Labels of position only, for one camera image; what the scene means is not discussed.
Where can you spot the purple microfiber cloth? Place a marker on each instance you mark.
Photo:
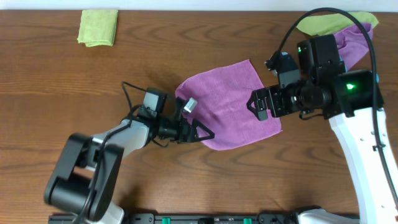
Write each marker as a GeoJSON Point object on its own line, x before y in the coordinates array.
{"type": "Point", "coordinates": [221, 95]}

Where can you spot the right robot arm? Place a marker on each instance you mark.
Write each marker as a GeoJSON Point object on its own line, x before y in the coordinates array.
{"type": "Point", "coordinates": [318, 84]}

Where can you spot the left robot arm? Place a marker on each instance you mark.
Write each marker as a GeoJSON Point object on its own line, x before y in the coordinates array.
{"type": "Point", "coordinates": [83, 180]}

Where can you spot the purple cloth in pile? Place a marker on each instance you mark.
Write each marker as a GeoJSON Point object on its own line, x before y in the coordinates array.
{"type": "Point", "coordinates": [351, 44]}

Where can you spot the green cloth in pile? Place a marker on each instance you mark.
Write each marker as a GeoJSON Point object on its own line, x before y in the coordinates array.
{"type": "Point", "coordinates": [332, 23]}

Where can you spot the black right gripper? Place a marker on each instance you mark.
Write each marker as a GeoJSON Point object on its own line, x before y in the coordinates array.
{"type": "Point", "coordinates": [268, 102]}

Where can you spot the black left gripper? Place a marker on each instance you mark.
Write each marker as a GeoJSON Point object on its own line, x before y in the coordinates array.
{"type": "Point", "coordinates": [185, 131]}

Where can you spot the folded light green cloth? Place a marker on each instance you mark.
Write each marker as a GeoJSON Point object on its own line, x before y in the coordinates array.
{"type": "Point", "coordinates": [98, 27]}

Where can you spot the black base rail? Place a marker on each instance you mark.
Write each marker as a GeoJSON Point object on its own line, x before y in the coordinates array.
{"type": "Point", "coordinates": [199, 219]}

